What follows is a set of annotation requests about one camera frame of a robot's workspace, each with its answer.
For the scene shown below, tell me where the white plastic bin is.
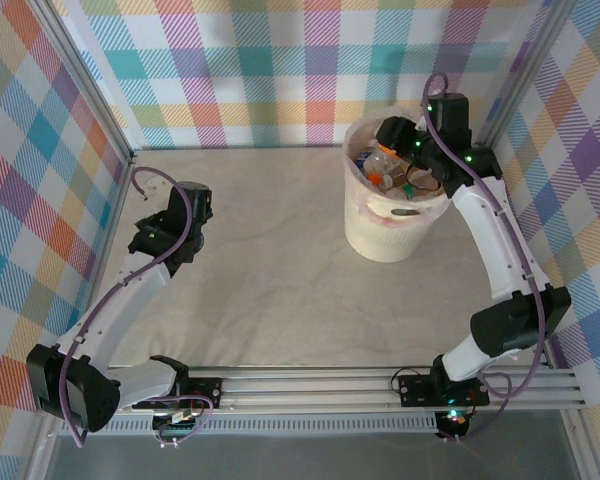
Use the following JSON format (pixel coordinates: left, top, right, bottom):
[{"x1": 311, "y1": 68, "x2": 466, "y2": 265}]
[{"x1": 343, "y1": 102, "x2": 451, "y2": 264}]

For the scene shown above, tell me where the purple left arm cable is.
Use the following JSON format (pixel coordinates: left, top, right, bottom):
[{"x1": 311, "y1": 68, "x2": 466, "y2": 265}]
[{"x1": 59, "y1": 167, "x2": 215, "y2": 447}]

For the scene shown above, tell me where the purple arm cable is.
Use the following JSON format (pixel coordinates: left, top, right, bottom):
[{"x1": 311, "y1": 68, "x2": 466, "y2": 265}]
[
  {"x1": 422, "y1": 73, "x2": 551, "y2": 444},
  {"x1": 59, "y1": 167, "x2": 215, "y2": 447}
]

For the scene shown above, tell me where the aluminium floor rail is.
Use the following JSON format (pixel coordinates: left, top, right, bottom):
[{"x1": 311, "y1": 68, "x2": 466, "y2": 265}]
[{"x1": 68, "y1": 149, "x2": 139, "y2": 376}]

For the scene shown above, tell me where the thin black cable loop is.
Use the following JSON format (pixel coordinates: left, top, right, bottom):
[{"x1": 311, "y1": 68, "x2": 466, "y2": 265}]
[{"x1": 403, "y1": 164, "x2": 444, "y2": 194}]

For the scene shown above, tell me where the aluminium frame post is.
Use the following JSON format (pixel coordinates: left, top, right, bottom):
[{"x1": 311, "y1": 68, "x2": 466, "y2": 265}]
[
  {"x1": 477, "y1": 0, "x2": 589, "y2": 151},
  {"x1": 29, "y1": 0, "x2": 137, "y2": 169}
]

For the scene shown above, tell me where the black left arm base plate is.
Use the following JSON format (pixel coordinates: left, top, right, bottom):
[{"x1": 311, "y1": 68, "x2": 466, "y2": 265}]
[{"x1": 184, "y1": 377, "x2": 224, "y2": 409}]

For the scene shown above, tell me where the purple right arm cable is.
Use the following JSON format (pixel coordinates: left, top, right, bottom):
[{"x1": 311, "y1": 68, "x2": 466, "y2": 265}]
[{"x1": 422, "y1": 73, "x2": 551, "y2": 444}]

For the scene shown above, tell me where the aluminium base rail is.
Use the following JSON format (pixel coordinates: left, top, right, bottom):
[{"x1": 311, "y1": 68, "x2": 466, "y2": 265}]
[{"x1": 37, "y1": 366, "x2": 589, "y2": 416}]

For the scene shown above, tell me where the grey slotted cable duct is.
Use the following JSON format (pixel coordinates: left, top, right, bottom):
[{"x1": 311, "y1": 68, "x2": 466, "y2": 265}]
[{"x1": 59, "y1": 417, "x2": 440, "y2": 435}]

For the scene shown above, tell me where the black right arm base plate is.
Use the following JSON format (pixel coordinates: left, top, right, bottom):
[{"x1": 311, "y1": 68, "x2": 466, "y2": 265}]
[{"x1": 397, "y1": 374, "x2": 491, "y2": 407}]

